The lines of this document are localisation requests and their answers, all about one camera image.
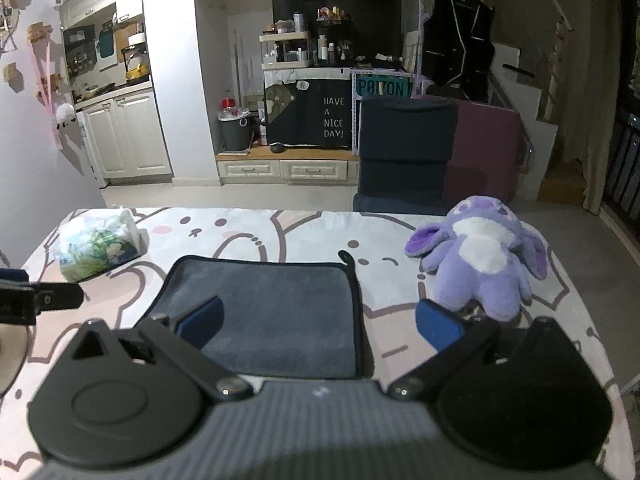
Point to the black have a nice day cloth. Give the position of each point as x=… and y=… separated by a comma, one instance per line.
x=310, y=112

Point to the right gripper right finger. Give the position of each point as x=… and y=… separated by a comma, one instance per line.
x=458, y=342

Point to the purple plush toy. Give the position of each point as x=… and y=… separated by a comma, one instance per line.
x=480, y=252

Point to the poison sign board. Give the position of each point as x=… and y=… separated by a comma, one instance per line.
x=375, y=82

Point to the white kitchen cabinet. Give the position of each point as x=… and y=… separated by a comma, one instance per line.
x=125, y=134

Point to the grey microfiber towel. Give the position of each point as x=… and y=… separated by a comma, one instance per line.
x=288, y=320

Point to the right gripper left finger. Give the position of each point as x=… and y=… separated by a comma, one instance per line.
x=180, y=340

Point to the floral tissue pack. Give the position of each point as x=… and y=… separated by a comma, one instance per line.
x=96, y=242

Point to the white shelf rack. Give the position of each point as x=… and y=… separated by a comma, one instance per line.
x=286, y=51

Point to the dark grey trash bin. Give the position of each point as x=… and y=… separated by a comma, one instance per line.
x=236, y=131

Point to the white drawer cabinet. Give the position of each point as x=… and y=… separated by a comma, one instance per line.
x=304, y=166

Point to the dark blue chair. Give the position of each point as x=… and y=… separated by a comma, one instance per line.
x=404, y=149

